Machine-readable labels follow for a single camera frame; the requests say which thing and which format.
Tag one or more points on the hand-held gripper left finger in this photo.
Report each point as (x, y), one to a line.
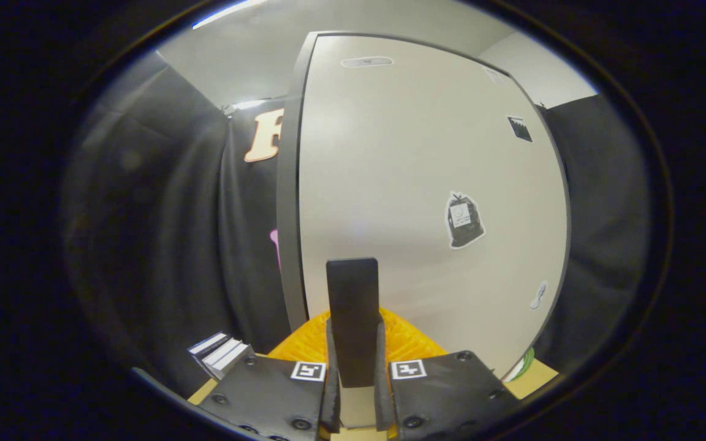
(279, 392)

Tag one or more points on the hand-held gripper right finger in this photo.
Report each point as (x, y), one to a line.
(445, 392)

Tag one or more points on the grey shoe cabinet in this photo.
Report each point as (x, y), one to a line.
(288, 214)

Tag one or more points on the white shoe cabinet door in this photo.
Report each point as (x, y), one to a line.
(402, 171)

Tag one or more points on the grey portrait cover book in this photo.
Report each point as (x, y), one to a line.
(231, 356)

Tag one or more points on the green striped object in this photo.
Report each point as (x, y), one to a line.
(526, 362)

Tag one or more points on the dark blue book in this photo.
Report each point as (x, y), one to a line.
(204, 345)

